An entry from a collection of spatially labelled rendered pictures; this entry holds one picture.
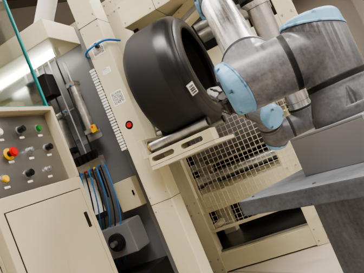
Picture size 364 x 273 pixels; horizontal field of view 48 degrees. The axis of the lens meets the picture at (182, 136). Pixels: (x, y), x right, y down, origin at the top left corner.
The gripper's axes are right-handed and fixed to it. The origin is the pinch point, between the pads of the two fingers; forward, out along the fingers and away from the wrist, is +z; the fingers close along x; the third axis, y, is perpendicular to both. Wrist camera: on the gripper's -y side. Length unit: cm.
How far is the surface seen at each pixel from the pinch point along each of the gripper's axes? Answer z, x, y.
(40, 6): 148, -5, -27
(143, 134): 42, -23, 26
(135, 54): 38.7, -6.9, -14.6
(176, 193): 25, -29, 58
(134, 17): 87, 23, -9
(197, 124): 12.7, -6.2, 21.1
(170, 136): 22.6, -17.3, 23.7
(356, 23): 414, 675, 463
